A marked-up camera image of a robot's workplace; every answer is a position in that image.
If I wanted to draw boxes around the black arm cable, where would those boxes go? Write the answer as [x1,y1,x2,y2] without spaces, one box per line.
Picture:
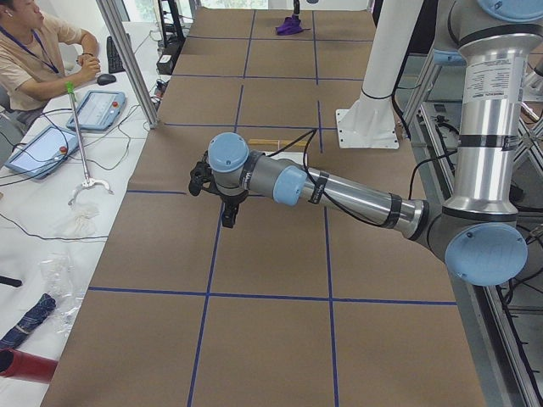
[269,129,457,228]

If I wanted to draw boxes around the black computer mouse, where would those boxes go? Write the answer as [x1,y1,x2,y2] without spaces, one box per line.
[96,74,117,86]

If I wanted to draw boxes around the crumpled clear plastic bag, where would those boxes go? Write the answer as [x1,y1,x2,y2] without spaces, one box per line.
[39,254,85,337]

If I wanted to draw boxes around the black keyboard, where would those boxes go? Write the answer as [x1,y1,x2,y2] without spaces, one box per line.
[106,36,125,74]

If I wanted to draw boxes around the purple towel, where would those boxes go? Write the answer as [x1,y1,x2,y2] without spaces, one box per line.
[275,14,306,36]

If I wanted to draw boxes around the person in beige shirt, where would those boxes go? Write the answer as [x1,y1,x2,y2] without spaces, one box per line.
[1,1,101,129]

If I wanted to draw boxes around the far teach pendant tablet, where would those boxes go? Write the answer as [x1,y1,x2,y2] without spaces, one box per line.
[69,90,126,132]

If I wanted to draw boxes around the aluminium frame post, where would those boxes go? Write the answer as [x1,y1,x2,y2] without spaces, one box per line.
[96,0,159,129]

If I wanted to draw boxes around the near teach pendant tablet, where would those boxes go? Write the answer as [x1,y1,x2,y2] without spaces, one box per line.
[4,125,79,179]

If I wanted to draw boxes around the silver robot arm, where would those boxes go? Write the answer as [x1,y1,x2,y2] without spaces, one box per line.
[202,1,542,287]

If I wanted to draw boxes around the folded blue umbrella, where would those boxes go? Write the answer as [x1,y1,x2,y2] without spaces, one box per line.
[1,293,56,350]

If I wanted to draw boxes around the white wooden towel rack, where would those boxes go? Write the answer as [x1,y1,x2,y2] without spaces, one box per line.
[248,138,307,157]

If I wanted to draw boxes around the reacher grabber tool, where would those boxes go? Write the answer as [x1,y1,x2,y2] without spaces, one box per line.
[65,81,114,206]

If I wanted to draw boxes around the red cylinder bottle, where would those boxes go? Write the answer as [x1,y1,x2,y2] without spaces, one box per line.
[1,348,58,383]

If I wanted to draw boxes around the teach pendant tablet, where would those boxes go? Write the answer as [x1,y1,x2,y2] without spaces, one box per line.
[4,125,79,179]
[69,90,126,132]

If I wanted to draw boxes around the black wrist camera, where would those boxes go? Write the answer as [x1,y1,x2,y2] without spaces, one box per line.
[188,152,219,197]

